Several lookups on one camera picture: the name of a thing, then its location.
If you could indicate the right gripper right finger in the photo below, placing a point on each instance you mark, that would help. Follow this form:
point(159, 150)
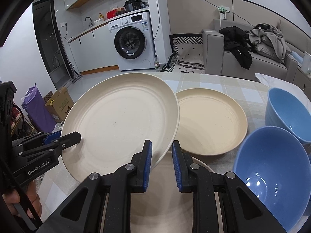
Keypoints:
point(181, 162)

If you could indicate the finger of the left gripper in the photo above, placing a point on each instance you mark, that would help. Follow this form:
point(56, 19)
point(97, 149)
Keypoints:
point(56, 142)

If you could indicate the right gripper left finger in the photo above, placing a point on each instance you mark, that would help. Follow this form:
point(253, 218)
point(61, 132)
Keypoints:
point(139, 180)

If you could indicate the large cream plate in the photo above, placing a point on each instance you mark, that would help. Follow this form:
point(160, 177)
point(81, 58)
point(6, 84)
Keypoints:
point(115, 118)

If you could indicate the light blue bowl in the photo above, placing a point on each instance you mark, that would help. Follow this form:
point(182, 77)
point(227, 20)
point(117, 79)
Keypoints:
point(286, 111)

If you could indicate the left hand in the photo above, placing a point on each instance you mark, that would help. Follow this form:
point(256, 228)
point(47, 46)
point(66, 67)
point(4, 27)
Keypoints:
point(13, 198)

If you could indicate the purple bag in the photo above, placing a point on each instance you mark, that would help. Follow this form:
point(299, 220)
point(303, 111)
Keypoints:
point(33, 103)

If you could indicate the cardboard box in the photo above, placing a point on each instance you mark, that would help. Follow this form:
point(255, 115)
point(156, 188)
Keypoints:
point(59, 104)

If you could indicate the cream plate under gripper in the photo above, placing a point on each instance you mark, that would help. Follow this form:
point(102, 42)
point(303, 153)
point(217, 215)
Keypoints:
point(162, 208)

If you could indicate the black refrigerator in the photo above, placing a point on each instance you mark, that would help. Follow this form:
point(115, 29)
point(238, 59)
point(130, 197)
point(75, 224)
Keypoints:
point(50, 43)

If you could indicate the white kitchen counter cabinet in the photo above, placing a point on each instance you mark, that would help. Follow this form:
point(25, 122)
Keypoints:
point(93, 50)

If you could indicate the grey sofa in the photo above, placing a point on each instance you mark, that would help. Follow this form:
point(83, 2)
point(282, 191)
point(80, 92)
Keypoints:
point(220, 62)

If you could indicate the white washing machine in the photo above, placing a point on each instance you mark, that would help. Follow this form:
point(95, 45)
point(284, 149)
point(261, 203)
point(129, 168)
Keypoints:
point(132, 39)

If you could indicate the black jacket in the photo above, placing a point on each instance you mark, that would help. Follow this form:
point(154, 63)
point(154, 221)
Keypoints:
point(237, 42)

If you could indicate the marble coffee table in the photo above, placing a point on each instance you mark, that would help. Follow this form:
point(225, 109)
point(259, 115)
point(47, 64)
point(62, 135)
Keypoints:
point(273, 82)

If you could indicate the red box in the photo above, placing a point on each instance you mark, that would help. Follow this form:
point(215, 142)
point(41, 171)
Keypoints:
point(115, 12)

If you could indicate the grey coat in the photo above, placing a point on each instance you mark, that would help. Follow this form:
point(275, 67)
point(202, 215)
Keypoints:
point(269, 42)

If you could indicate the black rice cooker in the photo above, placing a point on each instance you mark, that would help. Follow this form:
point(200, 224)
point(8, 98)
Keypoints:
point(132, 5)

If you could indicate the wall power strip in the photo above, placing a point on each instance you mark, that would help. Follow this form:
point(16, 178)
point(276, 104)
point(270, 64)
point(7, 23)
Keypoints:
point(223, 11)

